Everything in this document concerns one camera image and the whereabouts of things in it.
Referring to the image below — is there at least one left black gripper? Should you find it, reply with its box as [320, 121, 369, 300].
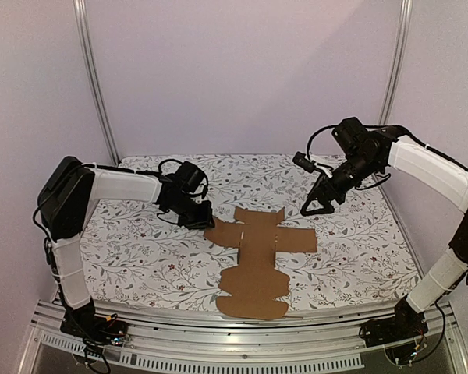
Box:
[167, 195, 215, 230]

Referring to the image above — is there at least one brown cardboard box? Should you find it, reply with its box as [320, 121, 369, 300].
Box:
[204, 207, 317, 320]

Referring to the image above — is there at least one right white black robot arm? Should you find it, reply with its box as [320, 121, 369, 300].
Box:
[293, 117, 468, 340]

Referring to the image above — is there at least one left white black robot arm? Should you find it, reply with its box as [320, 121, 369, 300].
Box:
[32, 156, 215, 338]

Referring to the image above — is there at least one floral patterned table mat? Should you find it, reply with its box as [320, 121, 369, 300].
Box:
[80, 154, 420, 312]

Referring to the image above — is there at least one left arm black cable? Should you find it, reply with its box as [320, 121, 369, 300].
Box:
[155, 157, 210, 196]

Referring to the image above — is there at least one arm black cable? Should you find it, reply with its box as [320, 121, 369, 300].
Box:
[304, 123, 468, 184]
[155, 157, 210, 196]

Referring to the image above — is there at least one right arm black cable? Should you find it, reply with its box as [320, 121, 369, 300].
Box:
[304, 123, 468, 184]

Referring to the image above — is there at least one aluminium front rail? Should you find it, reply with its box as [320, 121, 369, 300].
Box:
[17, 299, 468, 374]

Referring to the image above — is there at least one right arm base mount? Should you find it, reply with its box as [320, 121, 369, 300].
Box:
[359, 298, 428, 347]

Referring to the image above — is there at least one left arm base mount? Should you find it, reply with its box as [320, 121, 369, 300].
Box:
[60, 303, 129, 346]

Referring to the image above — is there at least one right aluminium frame post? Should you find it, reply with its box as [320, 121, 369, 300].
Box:
[378, 0, 413, 125]

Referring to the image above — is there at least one aluminium frame post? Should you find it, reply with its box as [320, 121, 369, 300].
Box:
[73, 0, 121, 164]
[378, 0, 413, 125]

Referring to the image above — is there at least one left aluminium frame post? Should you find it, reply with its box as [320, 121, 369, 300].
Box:
[73, 0, 121, 164]

